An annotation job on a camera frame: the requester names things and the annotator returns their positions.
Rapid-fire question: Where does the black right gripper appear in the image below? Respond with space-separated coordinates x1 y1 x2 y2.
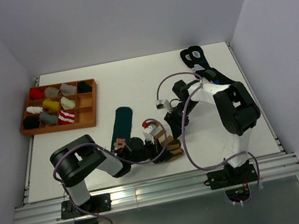
162 99 203 141

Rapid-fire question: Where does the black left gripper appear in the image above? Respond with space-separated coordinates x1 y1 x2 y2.
126 135 173 168

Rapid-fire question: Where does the brown striped sock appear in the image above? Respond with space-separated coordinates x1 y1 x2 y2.
152 123 184 163

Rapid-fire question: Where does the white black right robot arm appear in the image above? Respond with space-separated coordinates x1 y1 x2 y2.
164 79 261 184

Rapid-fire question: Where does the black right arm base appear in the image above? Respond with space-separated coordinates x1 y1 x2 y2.
203 161 259 203

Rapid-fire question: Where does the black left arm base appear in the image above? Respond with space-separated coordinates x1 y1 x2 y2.
61 193 111 224

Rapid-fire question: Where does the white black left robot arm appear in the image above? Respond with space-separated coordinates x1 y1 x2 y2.
50 125 172 215

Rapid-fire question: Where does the dark green reindeer sock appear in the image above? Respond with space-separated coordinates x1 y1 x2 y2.
110 107 133 152

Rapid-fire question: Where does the black sports sock, right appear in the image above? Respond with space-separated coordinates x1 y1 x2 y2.
188 45 234 85

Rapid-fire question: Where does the black sports sock, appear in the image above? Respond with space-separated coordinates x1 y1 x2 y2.
180 45 216 81
188 45 234 85

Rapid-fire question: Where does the black sports sock, left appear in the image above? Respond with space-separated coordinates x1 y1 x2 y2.
180 45 216 81

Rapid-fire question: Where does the rolled red white striped sock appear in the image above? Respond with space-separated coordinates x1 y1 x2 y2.
57 111 75 125

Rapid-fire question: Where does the rolled black sock, top row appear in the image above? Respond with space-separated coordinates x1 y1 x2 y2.
77 81 92 94

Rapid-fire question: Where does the rolled black sock, row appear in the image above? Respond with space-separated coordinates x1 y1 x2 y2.
77 81 92 94
23 116 40 130

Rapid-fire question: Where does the rolled cream sock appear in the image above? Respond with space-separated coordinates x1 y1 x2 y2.
60 96 76 110

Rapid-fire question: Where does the wooden compartment tray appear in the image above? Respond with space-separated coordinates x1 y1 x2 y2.
20 79 97 136

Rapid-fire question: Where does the rolled light grey sock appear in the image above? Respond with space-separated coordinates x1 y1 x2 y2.
60 83 77 96

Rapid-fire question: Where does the rolled dark grey sock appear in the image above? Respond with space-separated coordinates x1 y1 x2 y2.
39 111 57 126

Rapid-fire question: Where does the rolled yellow sock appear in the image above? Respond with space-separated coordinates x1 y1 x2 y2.
42 99 60 111

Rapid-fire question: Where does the rolled beige grey sock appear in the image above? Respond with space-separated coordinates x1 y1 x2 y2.
44 87 60 99

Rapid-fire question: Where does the rolled black sock, bottom row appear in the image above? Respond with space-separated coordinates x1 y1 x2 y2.
23 116 40 130

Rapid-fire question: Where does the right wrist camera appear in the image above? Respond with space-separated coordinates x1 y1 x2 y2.
155 99 171 112

